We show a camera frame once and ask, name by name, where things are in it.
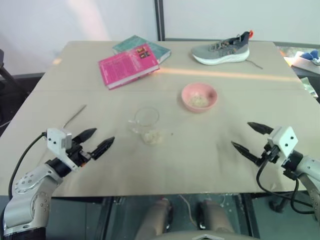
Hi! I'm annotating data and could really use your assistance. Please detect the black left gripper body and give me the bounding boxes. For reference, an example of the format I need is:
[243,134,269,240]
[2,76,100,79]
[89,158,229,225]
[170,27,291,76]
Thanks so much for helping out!
[66,139,94,169]

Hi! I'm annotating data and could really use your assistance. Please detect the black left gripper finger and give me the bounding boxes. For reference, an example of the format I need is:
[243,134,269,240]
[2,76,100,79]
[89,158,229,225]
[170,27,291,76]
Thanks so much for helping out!
[90,136,116,161]
[74,127,98,146]

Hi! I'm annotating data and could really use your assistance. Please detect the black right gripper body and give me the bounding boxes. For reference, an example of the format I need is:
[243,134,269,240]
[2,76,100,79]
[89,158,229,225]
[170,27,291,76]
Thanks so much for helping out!
[260,142,281,165]

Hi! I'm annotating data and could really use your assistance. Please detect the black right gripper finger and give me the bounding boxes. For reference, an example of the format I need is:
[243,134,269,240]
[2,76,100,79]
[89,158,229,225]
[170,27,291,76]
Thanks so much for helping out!
[247,121,275,136]
[230,141,264,166]

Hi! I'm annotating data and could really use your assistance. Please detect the clear glass cup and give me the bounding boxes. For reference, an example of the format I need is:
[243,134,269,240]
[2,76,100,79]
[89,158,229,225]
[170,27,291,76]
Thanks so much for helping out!
[127,106,161,135]

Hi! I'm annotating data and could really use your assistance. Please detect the food crumbs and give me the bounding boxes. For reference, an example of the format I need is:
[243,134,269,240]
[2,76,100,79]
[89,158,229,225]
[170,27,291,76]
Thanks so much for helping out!
[141,128,168,146]

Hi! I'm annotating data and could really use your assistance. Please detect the pale food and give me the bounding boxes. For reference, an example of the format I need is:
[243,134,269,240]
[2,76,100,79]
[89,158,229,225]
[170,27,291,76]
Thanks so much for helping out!
[188,93,210,107]

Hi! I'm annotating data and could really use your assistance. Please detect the black caster wheel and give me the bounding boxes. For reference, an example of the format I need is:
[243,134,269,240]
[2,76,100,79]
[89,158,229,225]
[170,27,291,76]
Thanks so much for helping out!
[268,196,291,214]

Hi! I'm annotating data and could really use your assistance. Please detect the loose brown shoelace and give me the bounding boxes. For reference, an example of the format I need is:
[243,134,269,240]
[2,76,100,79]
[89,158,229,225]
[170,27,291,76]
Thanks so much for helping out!
[245,59,264,70]

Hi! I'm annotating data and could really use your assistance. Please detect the dark rounded robot leg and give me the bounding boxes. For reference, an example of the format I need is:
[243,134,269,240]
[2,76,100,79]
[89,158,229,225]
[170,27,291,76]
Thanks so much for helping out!
[136,198,174,237]
[198,198,235,235]

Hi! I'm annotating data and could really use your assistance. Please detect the beige paper table cover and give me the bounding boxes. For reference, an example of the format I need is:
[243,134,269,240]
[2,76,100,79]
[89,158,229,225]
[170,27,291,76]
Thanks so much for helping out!
[0,40,320,199]

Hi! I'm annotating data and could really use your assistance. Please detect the pink book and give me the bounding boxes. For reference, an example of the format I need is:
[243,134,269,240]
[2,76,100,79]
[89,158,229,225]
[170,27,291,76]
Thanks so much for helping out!
[97,43,161,91]

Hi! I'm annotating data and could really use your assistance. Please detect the pink bowl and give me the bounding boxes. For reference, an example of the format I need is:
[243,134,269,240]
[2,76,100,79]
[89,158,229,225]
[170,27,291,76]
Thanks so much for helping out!
[181,82,219,115]

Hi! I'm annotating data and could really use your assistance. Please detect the grey sneaker white sole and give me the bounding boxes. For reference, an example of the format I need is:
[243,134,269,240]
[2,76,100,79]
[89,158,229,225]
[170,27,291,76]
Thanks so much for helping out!
[191,29,255,66]

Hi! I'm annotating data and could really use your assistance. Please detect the blue soft object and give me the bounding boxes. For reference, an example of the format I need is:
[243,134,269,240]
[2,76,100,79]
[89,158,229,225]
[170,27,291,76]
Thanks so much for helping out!
[300,49,320,67]

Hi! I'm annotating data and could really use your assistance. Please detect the black office chair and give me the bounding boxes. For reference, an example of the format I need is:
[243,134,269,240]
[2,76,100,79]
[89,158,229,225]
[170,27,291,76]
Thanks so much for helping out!
[0,48,31,126]

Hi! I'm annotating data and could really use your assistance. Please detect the teal book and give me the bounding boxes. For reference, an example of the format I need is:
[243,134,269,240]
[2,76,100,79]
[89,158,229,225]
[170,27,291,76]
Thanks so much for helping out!
[111,34,172,64]

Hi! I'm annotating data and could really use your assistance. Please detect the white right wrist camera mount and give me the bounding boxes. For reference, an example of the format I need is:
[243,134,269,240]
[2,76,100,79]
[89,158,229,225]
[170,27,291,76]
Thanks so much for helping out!
[267,126,300,160]

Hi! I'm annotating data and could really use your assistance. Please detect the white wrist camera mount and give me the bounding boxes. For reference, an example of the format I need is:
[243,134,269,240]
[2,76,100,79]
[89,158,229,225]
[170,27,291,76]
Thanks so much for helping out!
[267,126,300,160]
[46,127,82,172]

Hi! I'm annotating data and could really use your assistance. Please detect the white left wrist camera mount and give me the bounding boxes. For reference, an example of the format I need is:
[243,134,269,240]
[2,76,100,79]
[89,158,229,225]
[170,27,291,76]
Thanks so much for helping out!
[46,127,82,172]

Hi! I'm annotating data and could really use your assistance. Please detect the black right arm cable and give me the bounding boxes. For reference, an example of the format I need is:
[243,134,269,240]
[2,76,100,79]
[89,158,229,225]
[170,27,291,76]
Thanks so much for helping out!
[255,159,316,215]

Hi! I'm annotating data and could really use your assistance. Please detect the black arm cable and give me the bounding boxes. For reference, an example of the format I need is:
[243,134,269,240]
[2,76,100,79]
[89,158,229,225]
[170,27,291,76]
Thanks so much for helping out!
[8,131,49,199]
[255,159,316,215]

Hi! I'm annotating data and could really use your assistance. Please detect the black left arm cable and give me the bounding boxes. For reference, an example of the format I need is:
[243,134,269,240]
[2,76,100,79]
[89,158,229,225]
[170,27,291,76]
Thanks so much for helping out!
[8,131,49,199]

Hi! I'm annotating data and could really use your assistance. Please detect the black vertical post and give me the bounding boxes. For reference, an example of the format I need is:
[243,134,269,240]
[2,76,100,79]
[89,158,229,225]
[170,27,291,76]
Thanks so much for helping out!
[156,0,166,42]

